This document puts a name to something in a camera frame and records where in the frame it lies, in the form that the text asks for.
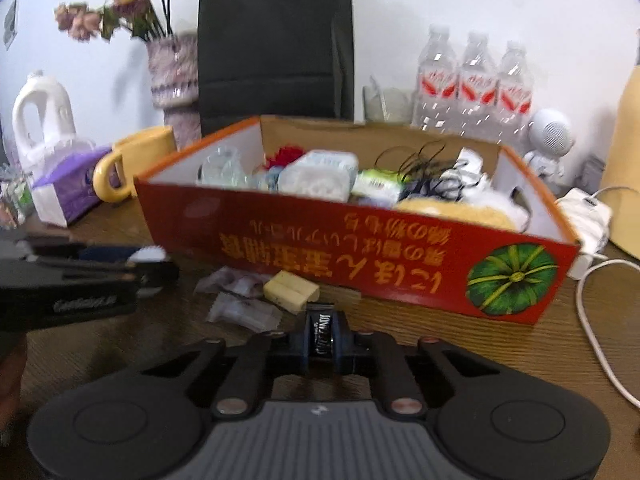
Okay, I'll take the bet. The black thin cord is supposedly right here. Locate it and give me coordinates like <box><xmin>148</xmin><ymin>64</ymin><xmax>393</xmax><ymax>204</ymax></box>
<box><xmin>374</xmin><ymin>141</ymin><xmax>467</xmax><ymax>202</ymax></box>

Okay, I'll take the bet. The clear plastic wrapper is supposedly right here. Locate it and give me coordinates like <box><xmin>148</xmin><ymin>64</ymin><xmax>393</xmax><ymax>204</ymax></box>
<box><xmin>206</xmin><ymin>292</ymin><xmax>283</xmax><ymax>333</ymax></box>
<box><xmin>195</xmin><ymin>267</ymin><xmax>266</xmax><ymax>301</ymax></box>

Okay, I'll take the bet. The pale yellow block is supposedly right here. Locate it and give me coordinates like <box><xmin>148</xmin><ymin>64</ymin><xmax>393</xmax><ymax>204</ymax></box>
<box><xmin>263</xmin><ymin>270</ymin><xmax>321</xmax><ymax>311</ymax></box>

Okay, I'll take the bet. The yellow and white plush toy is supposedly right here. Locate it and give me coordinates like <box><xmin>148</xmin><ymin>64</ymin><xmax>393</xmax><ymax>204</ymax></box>
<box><xmin>394</xmin><ymin>185</ymin><xmax>532</xmax><ymax>234</ymax></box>

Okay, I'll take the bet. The green and white packet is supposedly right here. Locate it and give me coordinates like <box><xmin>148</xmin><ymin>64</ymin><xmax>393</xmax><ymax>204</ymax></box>
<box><xmin>351</xmin><ymin>169</ymin><xmax>407</xmax><ymax>207</ymax></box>

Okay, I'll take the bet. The red fluffy item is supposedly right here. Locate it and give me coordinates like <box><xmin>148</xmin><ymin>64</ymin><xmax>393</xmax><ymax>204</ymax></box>
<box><xmin>265</xmin><ymin>145</ymin><xmax>302</xmax><ymax>169</ymax></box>

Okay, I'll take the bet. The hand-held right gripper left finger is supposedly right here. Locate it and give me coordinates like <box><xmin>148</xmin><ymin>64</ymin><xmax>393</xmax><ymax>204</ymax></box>
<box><xmin>140</xmin><ymin>310</ymin><xmax>311</xmax><ymax>420</ymax></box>

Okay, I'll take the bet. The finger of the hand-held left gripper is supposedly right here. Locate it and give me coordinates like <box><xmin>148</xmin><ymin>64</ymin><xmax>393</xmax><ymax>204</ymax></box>
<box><xmin>40</xmin><ymin>257</ymin><xmax>181</xmax><ymax>301</ymax></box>
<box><xmin>17</xmin><ymin>242</ymin><xmax>137</xmax><ymax>264</ymax></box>

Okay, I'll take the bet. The small grey box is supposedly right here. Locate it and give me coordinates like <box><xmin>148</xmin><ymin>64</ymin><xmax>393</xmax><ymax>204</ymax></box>
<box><xmin>582</xmin><ymin>155</ymin><xmax>608</xmax><ymax>186</ymax></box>

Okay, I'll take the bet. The white and black item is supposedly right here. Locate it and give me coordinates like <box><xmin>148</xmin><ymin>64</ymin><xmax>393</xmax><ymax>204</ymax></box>
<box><xmin>440</xmin><ymin>147</ymin><xmax>497</xmax><ymax>192</ymax></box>

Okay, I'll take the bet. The crumpled clear plastic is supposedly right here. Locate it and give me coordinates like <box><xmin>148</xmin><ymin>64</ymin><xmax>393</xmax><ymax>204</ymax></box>
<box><xmin>200</xmin><ymin>145</ymin><xmax>253</xmax><ymax>192</ymax></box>

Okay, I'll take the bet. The white robot figure speaker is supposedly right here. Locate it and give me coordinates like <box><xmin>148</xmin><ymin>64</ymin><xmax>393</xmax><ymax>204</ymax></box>
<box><xmin>520</xmin><ymin>108</ymin><xmax>572</xmax><ymax>183</ymax></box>

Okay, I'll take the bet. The clear drinking glass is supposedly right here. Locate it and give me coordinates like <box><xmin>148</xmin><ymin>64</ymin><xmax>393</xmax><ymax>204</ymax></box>
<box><xmin>362</xmin><ymin>76</ymin><xmax>416</xmax><ymax>125</ymax></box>

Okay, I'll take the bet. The purple tissue box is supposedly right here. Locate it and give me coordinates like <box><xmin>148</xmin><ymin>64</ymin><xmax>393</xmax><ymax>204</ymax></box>
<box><xmin>31</xmin><ymin>144</ymin><xmax>118</xmax><ymax>227</ymax></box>

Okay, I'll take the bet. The black paper bag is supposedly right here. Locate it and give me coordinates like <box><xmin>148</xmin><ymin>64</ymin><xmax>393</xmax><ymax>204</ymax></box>
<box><xmin>197</xmin><ymin>0</ymin><xmax>356</xmax><ymax>136</ymax></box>

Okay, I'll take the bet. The white detergent bottle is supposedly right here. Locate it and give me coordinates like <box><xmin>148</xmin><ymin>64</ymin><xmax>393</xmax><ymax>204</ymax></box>
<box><xmin>12</xmin><ymin>71</ymin><xmax>78</xmax><ymax>161</ymax></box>

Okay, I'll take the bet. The red label water bottle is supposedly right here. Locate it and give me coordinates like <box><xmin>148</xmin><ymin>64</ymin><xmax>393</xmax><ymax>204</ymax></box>
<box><xmin>457</xmin><ymin>31</ymin><xmax>501</xmax><ymax>138</ymax></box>
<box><xmin>411</xmin><ymin>25</ymin><xmax>461</xmax><ymax>131</ymax></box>
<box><xmin>495</xmin><ymin>41</ymin><xmax>535</xmax><ymax>143</ymax></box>

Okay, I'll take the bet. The small black packet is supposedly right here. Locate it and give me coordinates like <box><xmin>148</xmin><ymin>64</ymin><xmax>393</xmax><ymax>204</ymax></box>
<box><xmin>305</xmin><ymin>304</ymin><xmax>346</xmax><ymax>362</ymax></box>

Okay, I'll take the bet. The red printed cardboard box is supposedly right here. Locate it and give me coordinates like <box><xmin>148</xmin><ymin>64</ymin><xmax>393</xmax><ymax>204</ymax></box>
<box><xmin>134</xmin><ymin>115</ymin><xmax>583</xmax><ymax>326</ymax></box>

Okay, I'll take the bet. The yellow thermos jug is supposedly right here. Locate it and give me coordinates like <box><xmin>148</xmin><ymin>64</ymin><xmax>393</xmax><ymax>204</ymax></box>
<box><xmin>597</xmin><ymin>30</ymin><xmax>640</xmax><ymax>261</ymax></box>

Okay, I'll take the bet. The pink mottled vase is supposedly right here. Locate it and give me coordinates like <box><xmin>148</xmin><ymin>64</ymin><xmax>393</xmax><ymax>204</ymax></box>
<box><xmin>146</xmin><ymin>32</ymin><xmax>201</xmax><ymax>146</ymax></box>

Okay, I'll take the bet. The white plastic container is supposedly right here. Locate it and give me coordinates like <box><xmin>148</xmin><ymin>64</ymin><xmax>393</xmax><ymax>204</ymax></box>
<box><xmin>279</xmin><ymin>150</ymin><xmax>359</xmax><ymax>202</ymax></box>

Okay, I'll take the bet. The yellow mug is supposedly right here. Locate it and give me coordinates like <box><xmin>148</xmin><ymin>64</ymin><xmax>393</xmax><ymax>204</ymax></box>
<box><xmin>92</xmin><ymin>126</ymin><xmax>178</xmax><ymax>203</ymax></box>

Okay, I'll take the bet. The small white sachet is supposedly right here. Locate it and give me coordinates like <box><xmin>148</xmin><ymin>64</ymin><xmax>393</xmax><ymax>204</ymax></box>
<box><xmin>131</xmin><ymin>245</ymin><xmax>165</xmax><ymax>265</ymax></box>

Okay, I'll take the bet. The patterned clear plastic bag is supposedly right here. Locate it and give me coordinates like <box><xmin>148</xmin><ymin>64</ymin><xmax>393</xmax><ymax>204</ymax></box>
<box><xmin>0</xmin><ymin>165</ymin><xmax>33</xmax><ymax>231</ymax></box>

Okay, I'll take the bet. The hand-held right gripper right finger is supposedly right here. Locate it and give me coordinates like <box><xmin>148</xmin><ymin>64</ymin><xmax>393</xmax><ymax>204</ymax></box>
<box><xmin>332</xmin><ymin>312</ymin><xmax>501</xmax><ymax>420</ymax></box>

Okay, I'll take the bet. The white power bank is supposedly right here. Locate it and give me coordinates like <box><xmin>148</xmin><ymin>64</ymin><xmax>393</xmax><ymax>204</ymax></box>
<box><xmin>555</xmin><ymin>188</ymin><xmax>613</xmax><ymax>281</ymax></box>

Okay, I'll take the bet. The white cable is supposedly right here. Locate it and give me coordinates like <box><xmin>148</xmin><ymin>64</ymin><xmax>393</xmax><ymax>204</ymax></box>
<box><xmin>575</xmin><ymin>187</ymin><xmax>640</xmax><ymax>408</ymax></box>

